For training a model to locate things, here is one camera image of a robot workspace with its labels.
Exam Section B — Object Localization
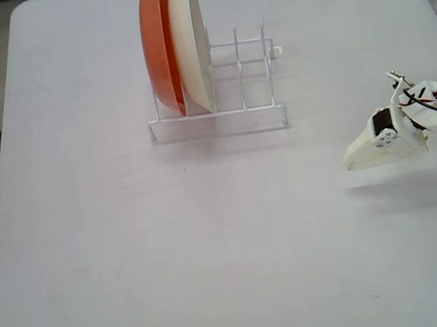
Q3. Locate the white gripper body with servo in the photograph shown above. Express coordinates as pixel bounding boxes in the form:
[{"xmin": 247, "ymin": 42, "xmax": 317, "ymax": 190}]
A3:
[{"xmin": 367, "ymin": 97, "xmax": 432, "ymax": 166}]

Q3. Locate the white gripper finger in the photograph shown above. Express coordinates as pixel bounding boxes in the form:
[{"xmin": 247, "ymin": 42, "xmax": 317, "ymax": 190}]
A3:
[
  {"xmin": 341, "ymin": 139, "xmax": 410, "ymax": 174},
  {"xmin": 335, "ymin": 117, "xmax": 382, "ymax": 166}
]

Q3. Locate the cream white plate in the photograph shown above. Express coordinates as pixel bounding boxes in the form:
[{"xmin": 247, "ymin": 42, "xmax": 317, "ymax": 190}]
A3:
[{"xmin": 165, "ymin": 0, "xmax": 223, "ymax": 118}]

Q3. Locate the orange plate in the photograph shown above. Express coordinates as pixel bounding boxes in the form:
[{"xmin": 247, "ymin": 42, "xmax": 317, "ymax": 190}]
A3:
[{"xmin": 134, "ymin": 0, "xmax": 191, "ymax": 122}]

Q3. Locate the white wire plate rack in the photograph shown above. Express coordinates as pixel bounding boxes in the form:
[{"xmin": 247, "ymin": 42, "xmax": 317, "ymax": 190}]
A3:
[{"xmin": 133, "ymin": 14, "xmax": 296, "ymax": 148}]

